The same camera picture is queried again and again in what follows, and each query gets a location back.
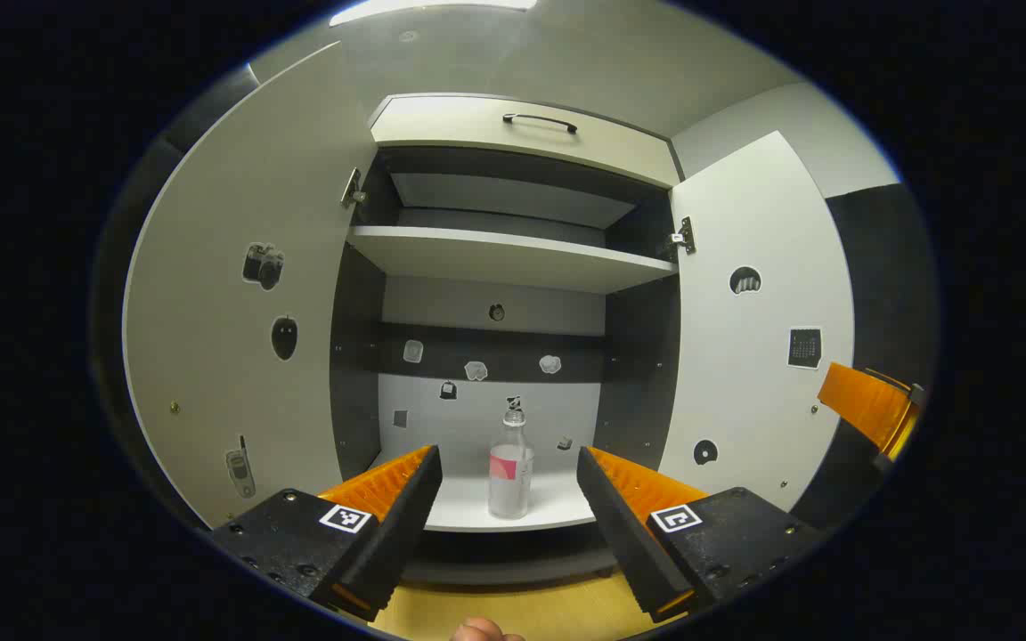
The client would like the black backdrop cloth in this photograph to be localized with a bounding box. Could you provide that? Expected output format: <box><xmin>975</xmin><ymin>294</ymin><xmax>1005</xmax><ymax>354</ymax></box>
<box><xmin>90</xmin><ymin>62</ymin><xmax>940</xmax><ymax>535</ymax></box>

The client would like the white cabinet drawer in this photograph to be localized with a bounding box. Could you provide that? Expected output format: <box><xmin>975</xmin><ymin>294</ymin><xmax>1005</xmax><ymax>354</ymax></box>
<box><xmin>369</xmin><ymin>93</ymin><xmax>683</xmax><ymax>190</ymax></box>

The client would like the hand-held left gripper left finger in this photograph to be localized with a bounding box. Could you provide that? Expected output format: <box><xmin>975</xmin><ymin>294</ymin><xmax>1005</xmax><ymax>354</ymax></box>
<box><xmin>210</xmin><ymin>443</ymin><xmax>444</xmax><ymax>622</ymax></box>

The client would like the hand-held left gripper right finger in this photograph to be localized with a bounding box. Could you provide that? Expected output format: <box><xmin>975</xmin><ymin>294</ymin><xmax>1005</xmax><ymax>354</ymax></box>
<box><xmin>575</xmin><ymin>445</ymin><xmax>821</xmax><ymax>624</ymax></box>

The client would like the white cabinet door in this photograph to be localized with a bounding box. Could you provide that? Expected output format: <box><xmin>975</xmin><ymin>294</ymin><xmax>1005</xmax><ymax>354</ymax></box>
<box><xmin>655</xmin><ymin>131</ymin><xmax>857</xmax><ymax>513</ymax></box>
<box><xmin>121</xmin><ymin>40</ymin><xmax>380</xmax><ymax>528</ymax></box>

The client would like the white cabinet shelf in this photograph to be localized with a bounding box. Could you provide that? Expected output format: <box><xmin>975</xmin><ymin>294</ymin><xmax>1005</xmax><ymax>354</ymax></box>
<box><xmin>348</xmin><ymin>224</ymin><xmax>679</xmax><ymax>295</ymax></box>
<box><xmin>370</xmin><ymin>450</ymin><xmax>599</xmax><ymax>533</ymax></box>

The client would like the black drawer handle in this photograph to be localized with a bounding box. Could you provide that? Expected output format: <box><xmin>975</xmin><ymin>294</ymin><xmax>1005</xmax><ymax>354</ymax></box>
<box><xmin>502</xmin><ymin>112</ymin><xmax>579</xmax><ymax>135</ymax></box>

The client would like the clear plastic bottle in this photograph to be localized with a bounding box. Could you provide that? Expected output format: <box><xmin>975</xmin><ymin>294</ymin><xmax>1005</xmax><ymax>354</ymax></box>
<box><xmin>488</xmin><ymin>408</ymin><xmax>535</xmax><ymax>521</ymax></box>

